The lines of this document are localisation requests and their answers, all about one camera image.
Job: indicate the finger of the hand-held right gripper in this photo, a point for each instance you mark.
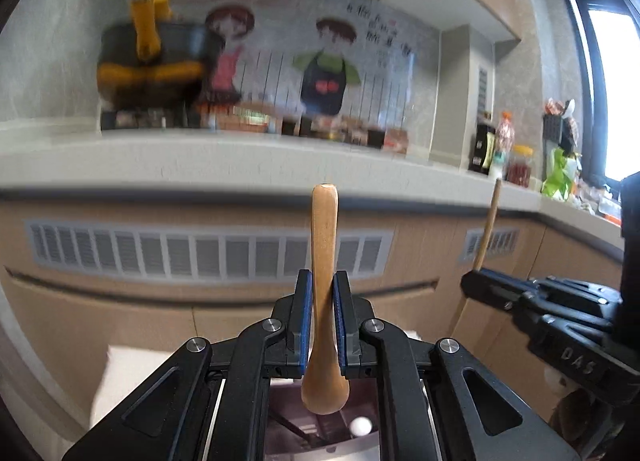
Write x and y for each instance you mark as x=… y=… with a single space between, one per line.
x=495 y=293
x=510 y=278

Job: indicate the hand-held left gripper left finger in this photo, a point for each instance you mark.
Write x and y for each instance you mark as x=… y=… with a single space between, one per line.
x=305 y=321

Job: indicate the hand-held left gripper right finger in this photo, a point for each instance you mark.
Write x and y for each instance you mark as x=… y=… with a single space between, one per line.
x=342 y=321

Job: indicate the wooden chopstick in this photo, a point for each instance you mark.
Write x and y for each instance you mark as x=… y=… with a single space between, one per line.
x=487 y=231

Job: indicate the wooden spoon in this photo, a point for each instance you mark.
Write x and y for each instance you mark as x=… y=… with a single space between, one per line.
x=324 y=241

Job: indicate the maroon plastic utensil holder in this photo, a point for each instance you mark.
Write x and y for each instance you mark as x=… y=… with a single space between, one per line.
x=285 y=406

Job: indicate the white ball-ended utensil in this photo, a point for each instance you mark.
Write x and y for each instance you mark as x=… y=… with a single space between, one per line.
x=361 y=426

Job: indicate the short grey vent grille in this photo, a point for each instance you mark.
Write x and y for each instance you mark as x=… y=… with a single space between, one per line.
x=500 y=243

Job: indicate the red jar yellow lid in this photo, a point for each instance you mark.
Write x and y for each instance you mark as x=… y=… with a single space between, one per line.
x=520 y=168

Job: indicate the green plastic bag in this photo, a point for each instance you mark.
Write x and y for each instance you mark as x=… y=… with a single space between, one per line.
x=560 y=176

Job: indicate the pile of food packets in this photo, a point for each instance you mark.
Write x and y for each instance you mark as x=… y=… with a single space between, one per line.
x=597 y=201

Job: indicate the long grey vent grille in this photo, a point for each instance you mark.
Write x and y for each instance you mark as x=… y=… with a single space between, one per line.
x=150 y=253

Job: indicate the white table cloth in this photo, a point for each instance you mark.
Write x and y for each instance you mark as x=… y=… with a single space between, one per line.
x=130 y=376

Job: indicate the grey stone counter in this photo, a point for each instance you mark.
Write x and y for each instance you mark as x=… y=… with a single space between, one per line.
x=200 y=161

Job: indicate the wooden cabinet front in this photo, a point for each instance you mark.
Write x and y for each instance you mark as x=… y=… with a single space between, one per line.
x=100 y=306

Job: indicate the dark framed window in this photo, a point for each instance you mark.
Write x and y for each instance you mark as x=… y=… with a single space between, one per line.
x=615 y=91

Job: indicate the grey wall slat panel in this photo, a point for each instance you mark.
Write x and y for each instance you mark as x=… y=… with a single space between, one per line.
x=483 y=88

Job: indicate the cartoon wall poster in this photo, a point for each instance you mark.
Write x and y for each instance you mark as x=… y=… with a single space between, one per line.
x=280 y=86

